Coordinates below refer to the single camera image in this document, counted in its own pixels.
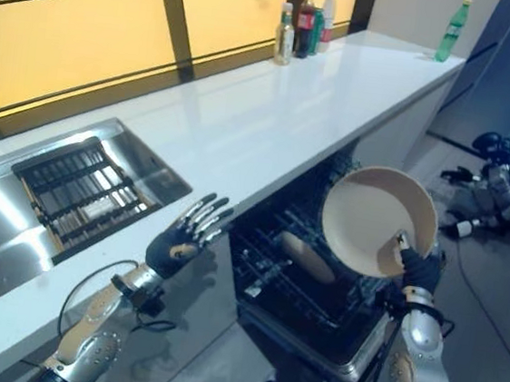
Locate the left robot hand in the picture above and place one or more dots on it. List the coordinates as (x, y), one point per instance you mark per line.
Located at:
(175, 248)

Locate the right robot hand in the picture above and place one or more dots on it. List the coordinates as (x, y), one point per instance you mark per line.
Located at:
(420, 267)

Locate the beige round plate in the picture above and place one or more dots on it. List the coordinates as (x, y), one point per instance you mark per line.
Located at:
(372, 221)

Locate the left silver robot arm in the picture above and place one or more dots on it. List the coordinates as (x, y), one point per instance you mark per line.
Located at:
(98, 339)

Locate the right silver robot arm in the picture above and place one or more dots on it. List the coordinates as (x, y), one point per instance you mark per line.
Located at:
(420, 359)

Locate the black dishwasher rack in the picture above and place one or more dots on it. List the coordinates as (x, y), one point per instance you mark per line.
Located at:
(303, 255)

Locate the open dishwasher door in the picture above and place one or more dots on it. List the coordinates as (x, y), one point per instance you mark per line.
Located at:
(312, 343)

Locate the black sink drying rack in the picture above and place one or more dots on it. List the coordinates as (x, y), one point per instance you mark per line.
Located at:
(83, 193)

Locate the robot lying on floor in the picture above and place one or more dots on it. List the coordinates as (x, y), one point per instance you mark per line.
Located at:
(494, 189)

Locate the beige plate in rack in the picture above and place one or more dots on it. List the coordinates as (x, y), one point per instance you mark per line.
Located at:
(307, 256)

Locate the stainless steel sink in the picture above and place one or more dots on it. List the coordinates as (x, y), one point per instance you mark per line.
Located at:
(58, 197)

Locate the white counter cabinet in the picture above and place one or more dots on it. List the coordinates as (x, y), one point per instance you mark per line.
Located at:
(400, 110)

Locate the green plastic bottle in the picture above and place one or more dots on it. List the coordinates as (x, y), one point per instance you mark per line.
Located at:
(451, 34)

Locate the clear bottle yellow liquid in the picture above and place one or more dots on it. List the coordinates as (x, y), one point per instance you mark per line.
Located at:
(284, 36)

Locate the cola bottle red cap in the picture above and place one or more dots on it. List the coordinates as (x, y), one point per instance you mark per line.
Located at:
(304, 25)

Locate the white bottle red cap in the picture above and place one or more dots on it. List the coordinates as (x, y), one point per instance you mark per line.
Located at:
(327, 21)

